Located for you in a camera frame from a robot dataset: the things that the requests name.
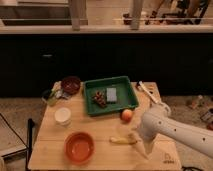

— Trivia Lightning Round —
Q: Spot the orange red bowl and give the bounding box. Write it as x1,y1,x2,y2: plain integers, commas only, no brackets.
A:
64,132,95,165

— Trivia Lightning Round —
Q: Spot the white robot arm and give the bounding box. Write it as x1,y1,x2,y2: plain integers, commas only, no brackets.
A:
128,103,213,158

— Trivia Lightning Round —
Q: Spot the grey sponge block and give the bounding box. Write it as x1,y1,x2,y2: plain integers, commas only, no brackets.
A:
106,88,117,102

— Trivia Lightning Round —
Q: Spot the brown chocolate piece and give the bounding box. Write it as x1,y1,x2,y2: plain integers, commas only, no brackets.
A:
93,91,107,108

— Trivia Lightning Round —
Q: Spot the dark red small bowl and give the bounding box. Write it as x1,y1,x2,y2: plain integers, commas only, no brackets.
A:
61,76,81,95

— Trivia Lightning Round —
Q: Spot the green plastic tray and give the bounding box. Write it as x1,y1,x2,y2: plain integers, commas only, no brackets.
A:
83,76,139,116

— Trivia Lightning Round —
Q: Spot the red yellow apple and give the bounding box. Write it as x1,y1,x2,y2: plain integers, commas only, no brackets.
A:
120,109,133,122

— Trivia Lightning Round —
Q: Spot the white lidded cup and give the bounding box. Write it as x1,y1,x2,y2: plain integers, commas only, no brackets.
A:
54,107,71,126

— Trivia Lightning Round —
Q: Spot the silver foil wrapper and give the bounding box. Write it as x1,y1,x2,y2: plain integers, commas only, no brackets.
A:
55,90,71,100

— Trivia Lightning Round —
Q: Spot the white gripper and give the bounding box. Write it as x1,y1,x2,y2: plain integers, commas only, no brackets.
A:
128,125,158,158

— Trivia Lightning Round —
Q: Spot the green glass cup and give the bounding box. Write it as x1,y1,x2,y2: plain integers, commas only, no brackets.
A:
42,89,57,106

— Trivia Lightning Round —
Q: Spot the yellow banana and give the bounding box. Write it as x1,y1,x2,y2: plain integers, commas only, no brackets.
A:
109,137,137,145

